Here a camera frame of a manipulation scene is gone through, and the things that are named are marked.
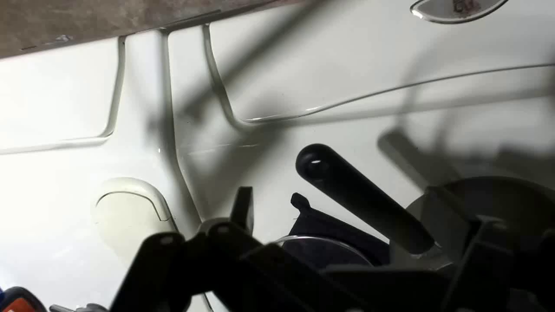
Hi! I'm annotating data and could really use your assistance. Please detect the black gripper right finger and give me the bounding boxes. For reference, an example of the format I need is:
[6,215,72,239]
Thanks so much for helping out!
[445,215,555,312]

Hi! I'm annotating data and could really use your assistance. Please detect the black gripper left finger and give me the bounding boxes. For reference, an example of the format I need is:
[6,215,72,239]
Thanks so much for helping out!
[110,187,362,312]

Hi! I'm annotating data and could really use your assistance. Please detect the dark cloth pot holder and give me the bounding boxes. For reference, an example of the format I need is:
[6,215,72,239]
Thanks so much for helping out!
[287,191,393,267]

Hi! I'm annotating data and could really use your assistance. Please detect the white washing machine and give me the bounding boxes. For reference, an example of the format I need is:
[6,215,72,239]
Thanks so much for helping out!
[0,0,555,312]

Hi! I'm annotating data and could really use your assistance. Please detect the dark grey pot black handle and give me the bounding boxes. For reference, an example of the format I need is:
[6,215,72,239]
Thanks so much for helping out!
[296,142,555,312]

